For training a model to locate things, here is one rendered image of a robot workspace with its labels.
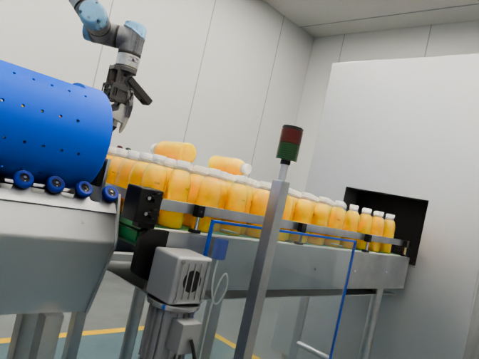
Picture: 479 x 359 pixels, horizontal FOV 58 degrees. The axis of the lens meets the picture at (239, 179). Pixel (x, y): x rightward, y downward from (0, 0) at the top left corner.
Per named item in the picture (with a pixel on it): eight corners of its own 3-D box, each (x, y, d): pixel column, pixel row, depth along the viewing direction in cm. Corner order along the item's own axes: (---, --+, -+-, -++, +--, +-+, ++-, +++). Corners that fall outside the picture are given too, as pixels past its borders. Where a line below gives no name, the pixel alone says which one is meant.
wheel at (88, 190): (73, 181, 112) (77, 178, 111) (89, 184, 116) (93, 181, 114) (74, 196, 110) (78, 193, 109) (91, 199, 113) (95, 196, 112)
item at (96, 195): (78, 196, 127) (87, 154, 128) (85, 197, 129) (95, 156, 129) (93, 201, 120) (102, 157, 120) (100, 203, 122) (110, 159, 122)
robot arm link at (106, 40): (83, 8, 135) (118, 17, 137) (90, 21, 147) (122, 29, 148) (77, 32, 135) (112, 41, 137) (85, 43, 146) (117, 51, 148)
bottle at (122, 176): (127, 213, 139) (140, 157, 140) (134, 217, 133) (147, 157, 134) (105, 209, 136) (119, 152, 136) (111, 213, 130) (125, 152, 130)
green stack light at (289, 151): (270, 157, 127) (274, 140, 127) (284, 161, 131) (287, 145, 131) (287, 159, 122) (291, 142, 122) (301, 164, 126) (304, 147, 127)
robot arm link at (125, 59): (132, 60, 150) (145, 59, 144) (130, 73, 150) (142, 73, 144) (113, 53, 145) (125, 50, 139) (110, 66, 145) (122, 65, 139)
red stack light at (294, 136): (274, 140, 127) (277, 127, 127) (287, 145, 131) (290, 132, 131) (291, 142, 122) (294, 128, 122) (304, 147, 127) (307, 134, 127)
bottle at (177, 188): (152, 224, 125) (166, 161, 126) (167, 225, 131) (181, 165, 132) (170, 230, 121) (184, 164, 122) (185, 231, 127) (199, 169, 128)
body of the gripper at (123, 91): (98, 100, 143) (107, 64, 144) (121, 107, 149) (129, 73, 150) (110, 100, 138) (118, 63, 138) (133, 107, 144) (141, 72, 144)
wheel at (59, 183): (43, 177, 107) (47, 172, 106) (61, 179, 110) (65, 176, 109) (45, 192, 105) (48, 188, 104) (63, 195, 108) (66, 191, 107)
